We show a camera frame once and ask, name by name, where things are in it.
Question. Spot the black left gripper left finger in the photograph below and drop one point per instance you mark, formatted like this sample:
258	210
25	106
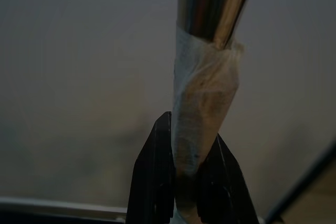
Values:
152	182

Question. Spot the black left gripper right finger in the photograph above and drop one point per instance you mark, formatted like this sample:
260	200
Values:
225	195

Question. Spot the silver gauze-wrapped broom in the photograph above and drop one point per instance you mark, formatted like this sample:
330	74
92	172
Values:
204	82

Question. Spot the white baseboard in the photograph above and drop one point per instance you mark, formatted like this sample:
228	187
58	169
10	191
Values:
52	207

